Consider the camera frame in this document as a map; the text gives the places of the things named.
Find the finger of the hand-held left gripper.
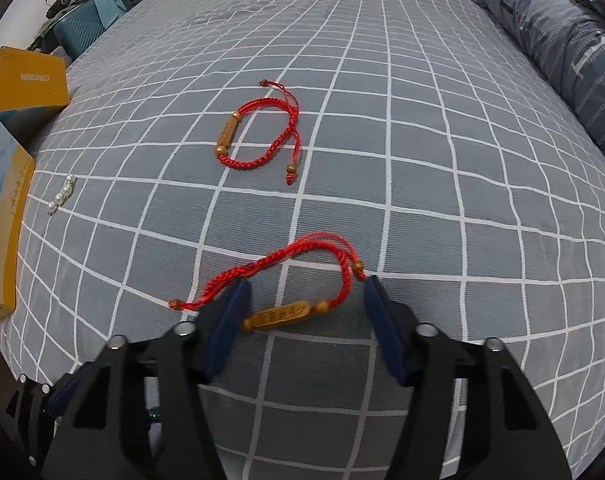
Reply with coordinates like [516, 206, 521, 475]
[6, 362, 90, 467]

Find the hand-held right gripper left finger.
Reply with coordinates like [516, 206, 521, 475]
[47, 280, 253, 480]

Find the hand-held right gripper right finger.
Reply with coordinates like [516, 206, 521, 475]
[363, 275, 573, 480]

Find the red cord wooden charm bracelet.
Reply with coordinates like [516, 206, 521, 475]
[212, 78, 303, 186]
[168, 231, 368, 335]

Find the blue sky print box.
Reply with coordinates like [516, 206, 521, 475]
[0, 119, 36, 331]

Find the yellow cardboard box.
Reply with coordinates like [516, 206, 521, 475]
[0, 46, 70, 136]

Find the folded blue printed quilt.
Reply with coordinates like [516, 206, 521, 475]
[455, 0, 605, 148]

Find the teal ribbed case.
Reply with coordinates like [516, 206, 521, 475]
[52, 0, 128, 58]

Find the white pearl string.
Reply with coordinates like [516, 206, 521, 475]
[47, 173, 78, 217]

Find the black camera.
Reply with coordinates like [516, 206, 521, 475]
[47, 0, 82, 17]

